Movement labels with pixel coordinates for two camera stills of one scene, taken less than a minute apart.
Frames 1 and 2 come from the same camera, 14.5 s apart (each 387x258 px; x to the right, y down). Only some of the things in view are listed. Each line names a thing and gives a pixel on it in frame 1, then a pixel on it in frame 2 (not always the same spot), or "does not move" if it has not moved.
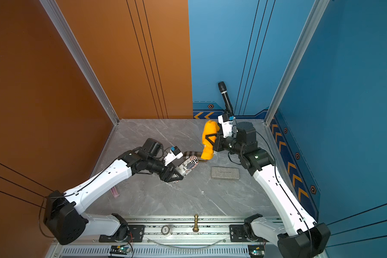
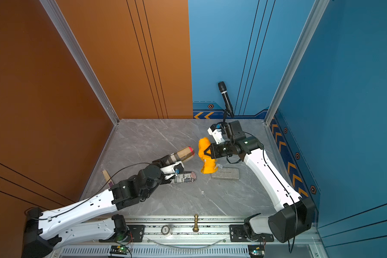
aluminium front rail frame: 176,237 does not move
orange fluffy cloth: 209,130 to 209,164
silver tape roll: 165,229 does not move
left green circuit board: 120,250 does not move
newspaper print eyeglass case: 188,165 to 184,178
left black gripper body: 164,173 to 158,165
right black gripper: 219,144 to 214,153
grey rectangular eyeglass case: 224,172 does not move
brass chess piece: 195,228 does not move
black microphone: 229,108 does not move
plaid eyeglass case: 188,154 to 182,155
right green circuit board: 256,251 does not move
